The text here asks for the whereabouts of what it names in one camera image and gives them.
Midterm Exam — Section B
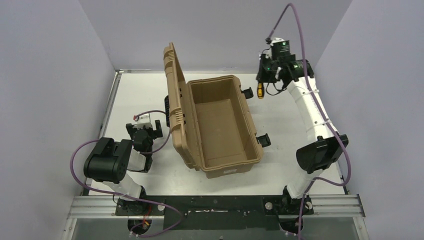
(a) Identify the yellow black handled screwdriver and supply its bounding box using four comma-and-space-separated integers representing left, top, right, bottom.
256, 82, 265, 99

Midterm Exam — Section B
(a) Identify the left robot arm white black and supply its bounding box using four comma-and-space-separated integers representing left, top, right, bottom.
83, 119, 163, 216

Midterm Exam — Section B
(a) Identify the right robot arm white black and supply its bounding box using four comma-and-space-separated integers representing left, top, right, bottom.
256, 49, 349, 215

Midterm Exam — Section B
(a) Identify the tan plastic toolbox bin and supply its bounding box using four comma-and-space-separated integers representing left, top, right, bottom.
163, 43, 271, 179

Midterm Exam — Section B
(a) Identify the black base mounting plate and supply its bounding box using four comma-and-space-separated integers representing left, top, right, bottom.
114, 193, 314, 234

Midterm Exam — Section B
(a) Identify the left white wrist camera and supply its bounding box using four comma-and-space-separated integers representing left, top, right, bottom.
133, 113, 152, 129

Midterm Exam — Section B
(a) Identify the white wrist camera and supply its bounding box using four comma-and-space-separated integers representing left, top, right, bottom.
270, 37, 291, 60
133, 113, 152, 129

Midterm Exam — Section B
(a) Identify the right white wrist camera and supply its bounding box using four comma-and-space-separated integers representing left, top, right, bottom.
270, 37, 291, 60

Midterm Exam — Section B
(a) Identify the aluminium left table rail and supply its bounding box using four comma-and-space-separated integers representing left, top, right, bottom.
98, 70, 122, 138

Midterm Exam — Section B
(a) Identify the aluminium front frame rail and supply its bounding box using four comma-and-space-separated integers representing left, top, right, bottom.
68, 194, 366, 219

